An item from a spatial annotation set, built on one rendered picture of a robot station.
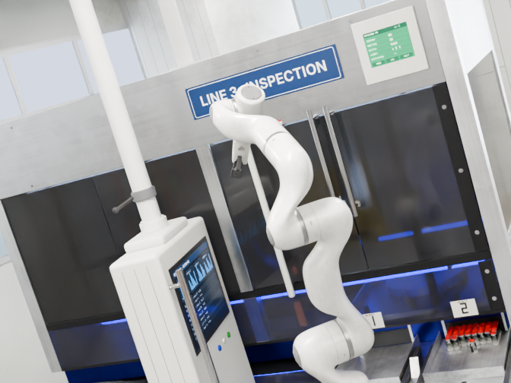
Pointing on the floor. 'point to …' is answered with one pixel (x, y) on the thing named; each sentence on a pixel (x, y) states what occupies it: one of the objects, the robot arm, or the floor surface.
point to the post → (473, 144)
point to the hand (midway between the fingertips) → (236, 164)
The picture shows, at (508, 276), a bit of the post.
